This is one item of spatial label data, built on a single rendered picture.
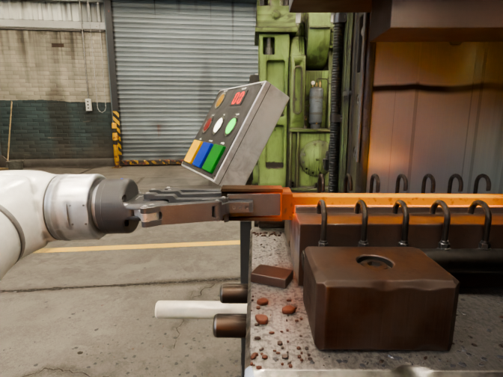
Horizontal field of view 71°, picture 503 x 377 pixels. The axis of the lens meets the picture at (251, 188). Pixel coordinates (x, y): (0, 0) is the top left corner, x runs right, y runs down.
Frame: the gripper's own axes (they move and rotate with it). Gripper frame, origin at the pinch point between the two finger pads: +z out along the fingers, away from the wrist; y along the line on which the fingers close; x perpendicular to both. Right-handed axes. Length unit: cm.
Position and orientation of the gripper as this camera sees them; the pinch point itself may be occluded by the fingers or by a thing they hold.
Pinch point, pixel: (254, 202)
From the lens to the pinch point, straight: 47.5
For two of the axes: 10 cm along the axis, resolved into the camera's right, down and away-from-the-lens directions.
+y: -0.1, 2.0, -9.8
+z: 10.0, -0.2, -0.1
